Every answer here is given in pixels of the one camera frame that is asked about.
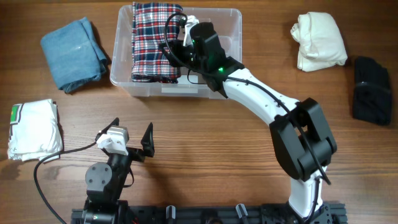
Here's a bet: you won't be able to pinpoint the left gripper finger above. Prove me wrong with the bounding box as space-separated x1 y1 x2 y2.
97 117 119 136
141 123 155 157

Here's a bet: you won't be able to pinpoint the red plaid shirt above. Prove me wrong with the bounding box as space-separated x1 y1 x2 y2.
131 2 183 83

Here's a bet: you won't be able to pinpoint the cream cloth garment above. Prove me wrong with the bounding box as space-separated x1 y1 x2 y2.
290 12 348 72

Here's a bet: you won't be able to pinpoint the black knit garment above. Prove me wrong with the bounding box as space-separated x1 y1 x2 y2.
353 56 392 126

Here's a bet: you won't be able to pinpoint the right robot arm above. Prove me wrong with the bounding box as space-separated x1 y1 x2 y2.
159 17 337 223

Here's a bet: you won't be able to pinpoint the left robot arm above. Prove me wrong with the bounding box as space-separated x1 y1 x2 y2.
80 118 155 224

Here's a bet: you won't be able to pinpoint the clear plastic storage bin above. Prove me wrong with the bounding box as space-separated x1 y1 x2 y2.
110 4 243 100

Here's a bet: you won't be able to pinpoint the folded blue denim jeans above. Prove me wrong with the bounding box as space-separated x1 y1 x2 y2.
40 17 108 93

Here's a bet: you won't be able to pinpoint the folded white graphic t-shirt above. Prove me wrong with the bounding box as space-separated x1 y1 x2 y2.
7 99 63 162

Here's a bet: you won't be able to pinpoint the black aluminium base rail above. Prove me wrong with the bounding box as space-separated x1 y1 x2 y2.
71 202 348 224

